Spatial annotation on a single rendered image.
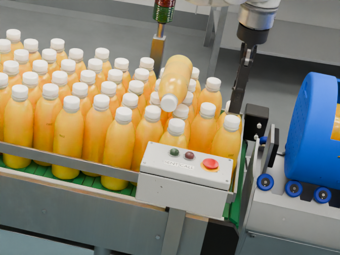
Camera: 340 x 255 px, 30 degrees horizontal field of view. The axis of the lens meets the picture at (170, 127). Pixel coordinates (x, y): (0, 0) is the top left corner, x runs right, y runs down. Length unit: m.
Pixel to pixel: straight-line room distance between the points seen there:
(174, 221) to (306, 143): 0.37
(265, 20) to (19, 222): 0.82
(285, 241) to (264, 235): 0.06
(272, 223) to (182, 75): 0.46
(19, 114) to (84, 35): 3.08
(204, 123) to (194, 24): 3.37
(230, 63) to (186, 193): 3.22
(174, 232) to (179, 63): 0.44
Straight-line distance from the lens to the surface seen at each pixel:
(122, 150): 1.55
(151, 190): 1.42
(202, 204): 1.42
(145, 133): 1.56
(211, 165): 1.41
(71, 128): 1.56
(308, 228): 1.72
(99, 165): 1.58
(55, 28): 4.71
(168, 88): 1.54
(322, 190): 1.68
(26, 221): 1.72
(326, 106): 1.57
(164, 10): 1.94
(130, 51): 4.49
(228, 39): 4.21
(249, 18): 1.51
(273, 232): 1.71
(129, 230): 1.65
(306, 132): 1.55
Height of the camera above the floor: 1.89
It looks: 31 degrees down
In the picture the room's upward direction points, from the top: 10 degrees clockwise
